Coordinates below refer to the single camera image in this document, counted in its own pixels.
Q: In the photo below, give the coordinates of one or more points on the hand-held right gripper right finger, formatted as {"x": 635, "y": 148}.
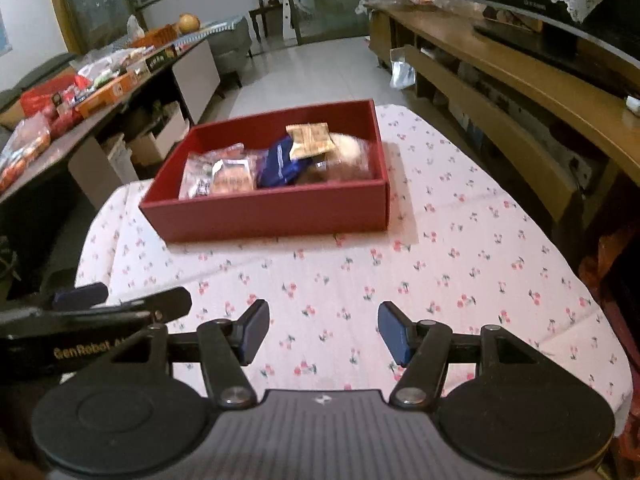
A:
{"x": 392, "y": 332}

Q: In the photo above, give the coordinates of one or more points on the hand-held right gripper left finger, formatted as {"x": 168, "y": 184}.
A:
{"x": 255, "y": 330}

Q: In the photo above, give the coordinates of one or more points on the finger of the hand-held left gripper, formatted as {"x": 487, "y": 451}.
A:
{"x": 165, "y": 302}
{"x": 80, "y": 296}

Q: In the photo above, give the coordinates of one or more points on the red cardboard box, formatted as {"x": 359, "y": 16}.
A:
{"x": 270, "y": 212}

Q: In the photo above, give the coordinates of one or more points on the red clear snack packet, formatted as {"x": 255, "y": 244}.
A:
{"x": 237, "y": 152}

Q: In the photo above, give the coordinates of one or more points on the blue snack packet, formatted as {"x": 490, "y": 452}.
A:
{"x": 280, "y": 162}

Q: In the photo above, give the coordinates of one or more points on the floral tablecloth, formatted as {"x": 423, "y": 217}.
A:
{"x": 400, "y": 270}

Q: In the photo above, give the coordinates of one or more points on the clear white snack packet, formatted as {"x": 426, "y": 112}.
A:
{"x": 195, "y": 177}

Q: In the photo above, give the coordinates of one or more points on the orange label snack packet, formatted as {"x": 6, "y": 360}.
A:
{"x": 232, "y": 177}

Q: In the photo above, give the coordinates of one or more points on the open cardboard box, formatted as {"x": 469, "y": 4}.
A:
{"x": 160, "y": 140}

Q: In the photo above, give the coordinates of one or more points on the clear bread packet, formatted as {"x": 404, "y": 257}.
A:
{"x": 352, "y": 152}

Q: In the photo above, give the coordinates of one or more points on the pile of snack packets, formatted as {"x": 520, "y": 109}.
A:
{"x": 45, "y": 105}

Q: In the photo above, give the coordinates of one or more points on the tan snack packet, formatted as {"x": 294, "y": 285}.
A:
{"x": 312, "y": 140}

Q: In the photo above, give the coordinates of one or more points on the orange cardboard box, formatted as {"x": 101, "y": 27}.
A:
{"x": 110, "y": 92}

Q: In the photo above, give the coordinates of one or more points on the long grey side table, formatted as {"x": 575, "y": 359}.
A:
{"x": 197, "y": 72}

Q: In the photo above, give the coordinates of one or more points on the long black green box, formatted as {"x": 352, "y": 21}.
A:
{"x": 162, "y": 57}

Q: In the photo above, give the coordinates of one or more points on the silver foil bag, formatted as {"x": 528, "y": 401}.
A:
{"x": 402, "y": 70}

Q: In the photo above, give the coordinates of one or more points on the grey sofa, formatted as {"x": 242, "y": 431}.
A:
{"x": 227, "y": 45}

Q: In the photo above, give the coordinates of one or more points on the orange plastic crate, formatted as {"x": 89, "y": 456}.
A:
{"x": 157, "y": 36}

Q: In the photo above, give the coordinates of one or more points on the wooden TV cabinet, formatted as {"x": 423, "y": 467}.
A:
{"x": 525, "y": 85}

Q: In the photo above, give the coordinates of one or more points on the small white object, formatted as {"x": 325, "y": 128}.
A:
{"x": 633, "y": 105}

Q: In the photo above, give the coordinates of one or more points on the black television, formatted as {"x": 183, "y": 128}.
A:
{"x": 540, "y": 20}

